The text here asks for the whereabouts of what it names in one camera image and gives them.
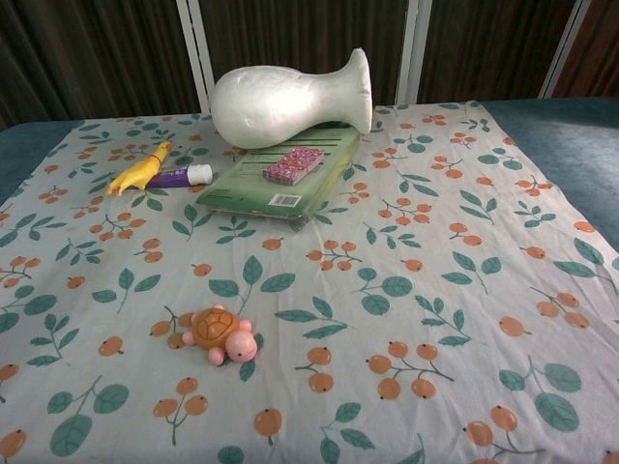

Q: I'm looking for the yellow rubber chicken toy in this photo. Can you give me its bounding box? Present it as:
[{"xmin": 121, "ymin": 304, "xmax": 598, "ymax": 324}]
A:
[{"xmin": 105, "ymin": 140, "xmax": 174, "ymax": 197}]

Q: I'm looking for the dark pleated curtain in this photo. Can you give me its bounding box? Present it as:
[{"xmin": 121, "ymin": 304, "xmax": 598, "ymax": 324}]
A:
[{"xmin": 0, "ymin": 0, "xmax": 619, "ymax": 132}]

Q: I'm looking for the pink turtle toy brown shell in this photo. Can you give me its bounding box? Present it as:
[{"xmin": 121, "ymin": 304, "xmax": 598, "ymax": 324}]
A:
[{"xmin": 182, "ymin": 304, "xmax": 259, "ymax": 368}]

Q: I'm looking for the white metal frame post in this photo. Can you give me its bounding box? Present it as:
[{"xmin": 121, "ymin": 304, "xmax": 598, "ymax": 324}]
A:
[
  {"xmin": 538, "ymin": 0, "xmax": 595, "ymax": 101},
  {"xmin": 175, "ymin": 0, "xmax": 215, "ymax": 115},
  {"xmin": 396, "ymin": 0, "xmax": 432, "ymax": 104}
]

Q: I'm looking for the green book in plastic wrap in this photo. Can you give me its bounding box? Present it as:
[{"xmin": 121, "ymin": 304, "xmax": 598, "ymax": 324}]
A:
[{"xmin": 195, "ymin": 121, "xmax": 362, "ymax": 232}]

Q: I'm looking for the small pink patterned box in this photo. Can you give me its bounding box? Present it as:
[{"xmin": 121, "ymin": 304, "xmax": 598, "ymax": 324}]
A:
[{"xmin": 262, "ymin": 147, "xmax": 325, "ymax": 187}]

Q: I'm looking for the white tablecloth orange fruit print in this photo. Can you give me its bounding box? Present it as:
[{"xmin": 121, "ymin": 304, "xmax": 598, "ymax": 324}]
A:
[{"xmin": 0, "ymin": 100, "xmax": 619, "ymax": 464}]

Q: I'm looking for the purple glue stick white cap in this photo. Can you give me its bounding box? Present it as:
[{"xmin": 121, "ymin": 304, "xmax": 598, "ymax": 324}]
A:
[{"xmin": 146, "ymin": 163, "xmax": 214, "ymax": 189}]

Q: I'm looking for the white foam mannequin head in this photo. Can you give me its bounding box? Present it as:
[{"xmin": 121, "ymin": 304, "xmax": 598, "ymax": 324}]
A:
[{"xmin": 208, "ymin": 47, "xmax": 374, "ymax": 149}]

